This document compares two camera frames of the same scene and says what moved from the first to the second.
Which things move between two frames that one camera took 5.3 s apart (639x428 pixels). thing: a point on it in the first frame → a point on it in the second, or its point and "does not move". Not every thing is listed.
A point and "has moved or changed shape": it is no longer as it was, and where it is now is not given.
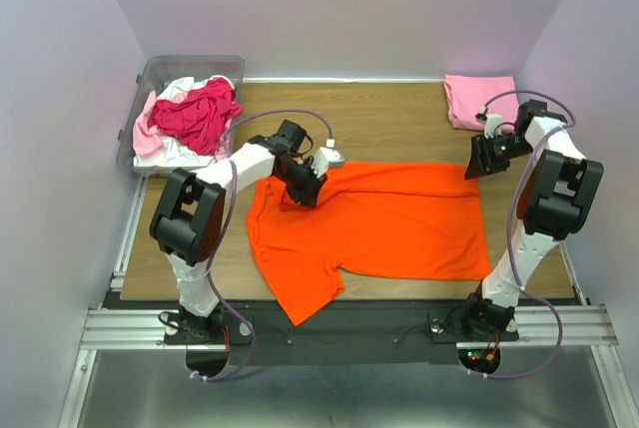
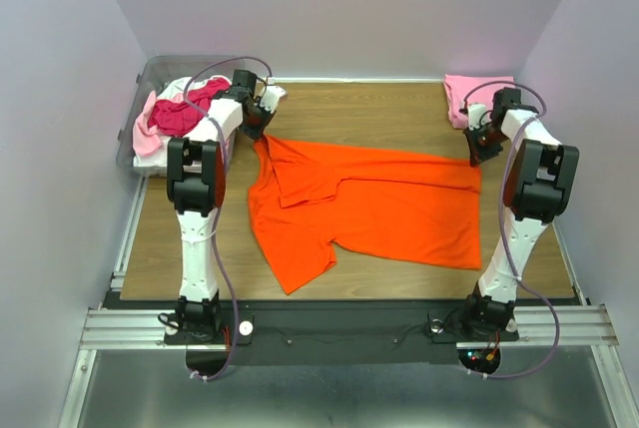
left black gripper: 308,195 → 257,132
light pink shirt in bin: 146,142 does not move
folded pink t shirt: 465,95 does not move
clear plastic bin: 158,70 does not move
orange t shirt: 377,221 has moved or changed shape
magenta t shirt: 200,119 does not move
